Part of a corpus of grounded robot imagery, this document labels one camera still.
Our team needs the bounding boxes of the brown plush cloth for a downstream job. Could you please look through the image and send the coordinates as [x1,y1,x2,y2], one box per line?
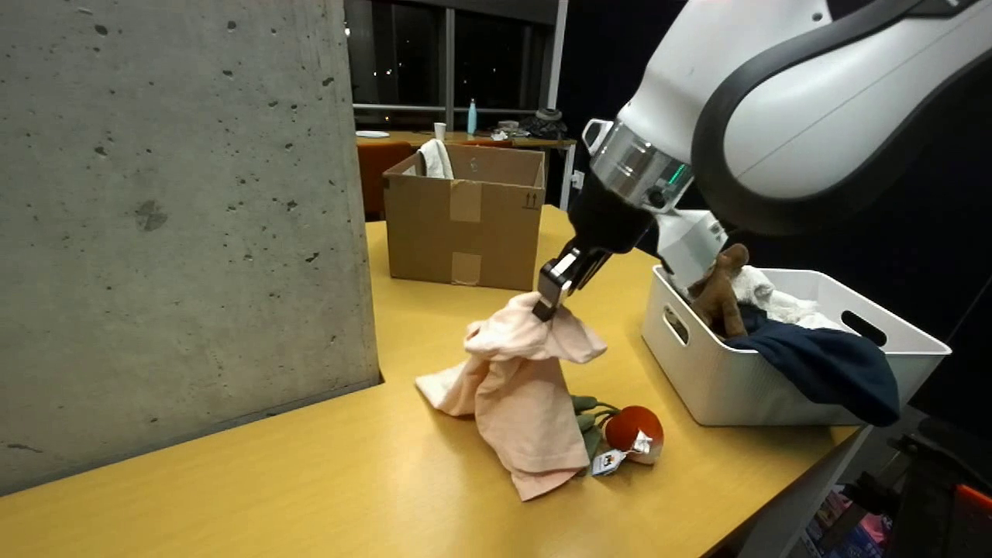
[686,242,754,342]

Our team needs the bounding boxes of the white crumpled cloth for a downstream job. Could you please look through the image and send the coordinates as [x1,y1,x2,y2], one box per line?
[729,265,856,335]

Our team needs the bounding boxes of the white plastic bin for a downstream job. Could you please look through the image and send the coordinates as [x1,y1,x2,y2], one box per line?
[639,265,953,431]

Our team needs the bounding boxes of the red radish toy green leaves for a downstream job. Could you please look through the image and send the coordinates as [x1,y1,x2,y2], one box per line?
[569,394,666,480]

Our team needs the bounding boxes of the window with metal frame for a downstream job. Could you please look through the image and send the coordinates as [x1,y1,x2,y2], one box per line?
[344,0,569,119]

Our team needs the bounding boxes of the white cloth in cardboard box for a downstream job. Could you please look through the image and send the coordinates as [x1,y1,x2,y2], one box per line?
[414,138,457,183]

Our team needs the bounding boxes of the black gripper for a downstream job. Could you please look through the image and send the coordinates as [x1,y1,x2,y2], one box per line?
[531,183,657,327]

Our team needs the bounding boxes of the navy blue cloth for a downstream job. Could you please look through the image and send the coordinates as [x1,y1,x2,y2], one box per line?
[734,300,903,427]

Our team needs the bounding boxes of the orange chair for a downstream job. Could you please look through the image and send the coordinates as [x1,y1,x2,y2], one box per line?
[356,142,419,222]

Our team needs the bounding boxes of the brown cardboard box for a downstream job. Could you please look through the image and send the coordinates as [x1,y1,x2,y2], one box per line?
[382,142,549,295]

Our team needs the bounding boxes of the dark bag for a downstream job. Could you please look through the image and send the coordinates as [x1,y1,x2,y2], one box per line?
[493,106,569,142]

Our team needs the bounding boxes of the peach t-shirt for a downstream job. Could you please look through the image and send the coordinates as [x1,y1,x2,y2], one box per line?
[411,290,611,507]

